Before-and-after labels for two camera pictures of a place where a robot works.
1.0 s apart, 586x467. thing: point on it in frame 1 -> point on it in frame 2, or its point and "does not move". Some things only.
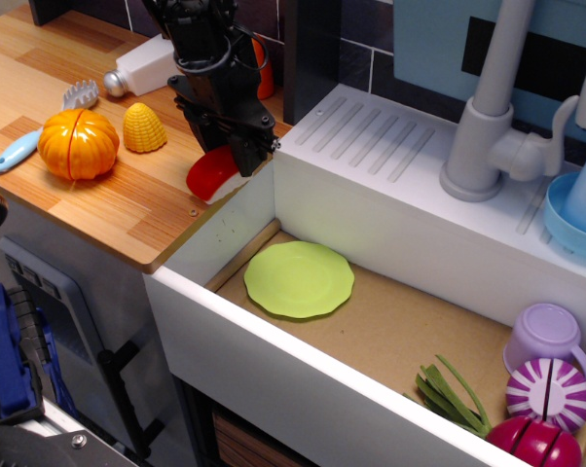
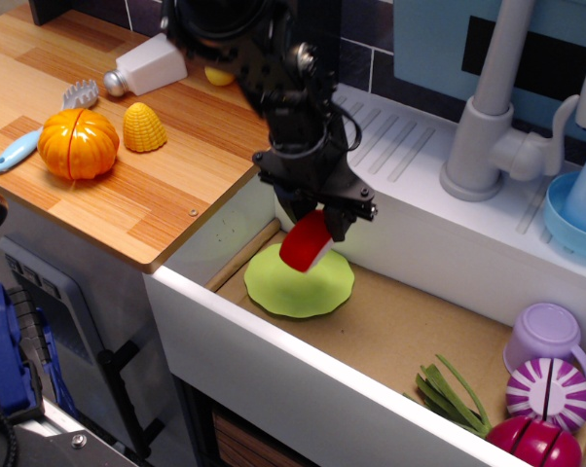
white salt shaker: (148, 67) does not move
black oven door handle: (112, 364) does not move
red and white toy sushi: (215, 175) -> (307, 242)
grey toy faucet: (484, 146) does not move
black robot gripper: (220, 89) -> (309, 161)
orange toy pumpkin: (78, 144) does not move
